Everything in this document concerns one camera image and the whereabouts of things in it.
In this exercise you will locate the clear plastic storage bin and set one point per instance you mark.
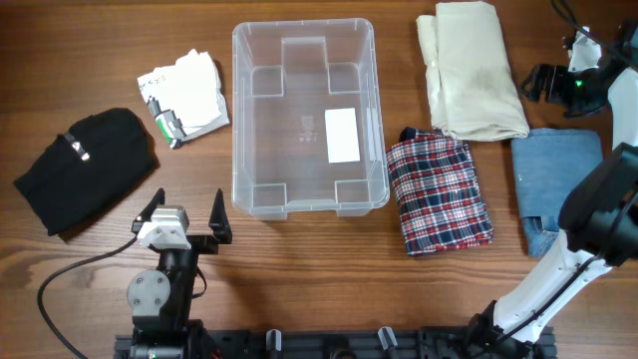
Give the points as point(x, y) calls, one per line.
point(285, 75)

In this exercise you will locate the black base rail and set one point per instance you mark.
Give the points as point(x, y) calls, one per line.
point(427, 342)

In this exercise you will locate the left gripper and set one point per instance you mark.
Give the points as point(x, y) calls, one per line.
point(221, 226)

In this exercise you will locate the folded white printed t-shirt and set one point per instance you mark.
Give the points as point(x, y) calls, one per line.
point(185, 98)

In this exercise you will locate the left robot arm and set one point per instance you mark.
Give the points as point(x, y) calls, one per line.
point(161, 298)

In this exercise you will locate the folded black garment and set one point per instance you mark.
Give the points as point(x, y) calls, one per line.
point(86, 170)

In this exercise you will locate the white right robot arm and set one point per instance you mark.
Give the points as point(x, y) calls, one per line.
point(598, 220)

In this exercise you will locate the blue jeans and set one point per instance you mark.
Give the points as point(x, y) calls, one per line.
point(547, 165)

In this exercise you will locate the folded plaid shirt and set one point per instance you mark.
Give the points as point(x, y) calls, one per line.
point(436, 187)

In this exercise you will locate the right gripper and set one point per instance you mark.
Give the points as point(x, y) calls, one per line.
point(558, 93)

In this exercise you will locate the white label in bin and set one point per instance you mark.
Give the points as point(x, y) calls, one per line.
point(342, 136)

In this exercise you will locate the beige cloth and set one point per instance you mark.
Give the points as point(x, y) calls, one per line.
point(470, 90)

